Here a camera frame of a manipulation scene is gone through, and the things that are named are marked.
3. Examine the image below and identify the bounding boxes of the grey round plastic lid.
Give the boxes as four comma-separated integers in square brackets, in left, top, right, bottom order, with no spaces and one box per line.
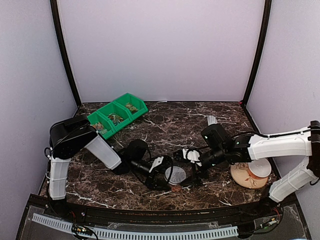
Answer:
[164,166,187,185]

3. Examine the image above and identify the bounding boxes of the metal scoop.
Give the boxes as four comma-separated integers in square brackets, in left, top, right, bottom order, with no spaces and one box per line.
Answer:
[207,115,218,126]

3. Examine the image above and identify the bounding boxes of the green bin mixed candies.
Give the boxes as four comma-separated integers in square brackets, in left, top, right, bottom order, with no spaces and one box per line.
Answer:
[97,102,133,132]

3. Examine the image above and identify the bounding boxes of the clear plastic cup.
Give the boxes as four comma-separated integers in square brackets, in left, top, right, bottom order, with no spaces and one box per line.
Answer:
[170,185,182,193]

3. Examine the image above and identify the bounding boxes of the green bin colourful candies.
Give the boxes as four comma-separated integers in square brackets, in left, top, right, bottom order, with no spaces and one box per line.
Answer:
[87,111,116,140]

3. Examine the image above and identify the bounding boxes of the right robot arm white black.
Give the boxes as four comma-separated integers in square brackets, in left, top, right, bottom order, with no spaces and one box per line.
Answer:
[174,120,320,217]

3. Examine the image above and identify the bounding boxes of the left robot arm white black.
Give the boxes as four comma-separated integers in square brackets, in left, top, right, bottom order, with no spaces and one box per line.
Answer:
[44,115,173,218]

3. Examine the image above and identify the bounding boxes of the beige floral plate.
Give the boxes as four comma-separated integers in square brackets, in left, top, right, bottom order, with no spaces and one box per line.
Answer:
[230,163,268,189]

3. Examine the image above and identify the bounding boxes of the white orange bowl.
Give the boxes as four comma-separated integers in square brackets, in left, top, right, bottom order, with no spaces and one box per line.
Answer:
[248,158,272,178]

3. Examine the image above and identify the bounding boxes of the white slotted cable duct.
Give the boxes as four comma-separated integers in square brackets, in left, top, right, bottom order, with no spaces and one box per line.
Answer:
[31,213,239,240]

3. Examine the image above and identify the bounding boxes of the black front rail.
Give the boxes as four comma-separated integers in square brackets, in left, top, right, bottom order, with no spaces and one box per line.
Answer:
[20,192,283,225]

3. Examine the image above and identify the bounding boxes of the right black frame post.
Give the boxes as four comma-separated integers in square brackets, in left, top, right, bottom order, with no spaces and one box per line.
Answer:
[242,0,272,107]

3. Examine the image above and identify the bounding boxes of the black frame post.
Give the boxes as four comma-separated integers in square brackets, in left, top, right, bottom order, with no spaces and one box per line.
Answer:
[49,0,82,108]
[242,0,272,107]

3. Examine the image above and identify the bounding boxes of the left black frame post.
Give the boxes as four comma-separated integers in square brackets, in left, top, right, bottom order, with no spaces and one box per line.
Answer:
[49,0,82,108]

